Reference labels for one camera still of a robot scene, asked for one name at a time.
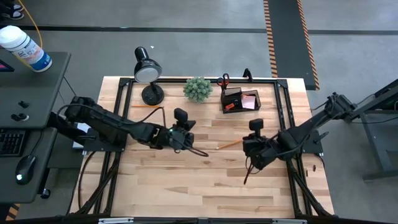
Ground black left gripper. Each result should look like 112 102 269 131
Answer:
167 108 197 152

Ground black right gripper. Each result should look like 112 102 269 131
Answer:
241 118 280 171

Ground pink sticky note pad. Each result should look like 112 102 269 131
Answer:
241 95 257 110

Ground red handled scissors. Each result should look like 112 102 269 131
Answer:
216 73 231 91

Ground black mesh desk organizer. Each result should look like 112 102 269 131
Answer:
220 86 262 114

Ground green artificial potted plant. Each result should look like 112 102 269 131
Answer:
182 77 214 103

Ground black desk lamp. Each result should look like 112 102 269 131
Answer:
133 46 165 106

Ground white power adapter box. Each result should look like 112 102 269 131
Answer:
72 122 91 150

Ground black floor mat striped edges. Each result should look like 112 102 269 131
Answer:
263 0 320 91

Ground grey metal cart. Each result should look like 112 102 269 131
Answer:
351 79 398 181

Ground dark side desk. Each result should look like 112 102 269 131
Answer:
0 51 72 205

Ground black computer mouse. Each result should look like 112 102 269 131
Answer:
14 154 37 186

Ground black keyboard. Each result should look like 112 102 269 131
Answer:
0 129 26 157

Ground white wipes canister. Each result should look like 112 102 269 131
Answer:
0 25 53 73

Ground small tablet screen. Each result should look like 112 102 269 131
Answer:
0 60 15 73

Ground person's shoe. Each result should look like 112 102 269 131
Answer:
0 11 24 21
0 2 24 12

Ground black aluminium table frame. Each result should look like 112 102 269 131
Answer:
70 77 335 218

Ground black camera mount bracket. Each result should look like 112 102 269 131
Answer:
242 67 254 82

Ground silver metal bracket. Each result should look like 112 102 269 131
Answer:
272 218 308 224
98 217 134 224

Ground yellow cable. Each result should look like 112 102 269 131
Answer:
17 0 44 52

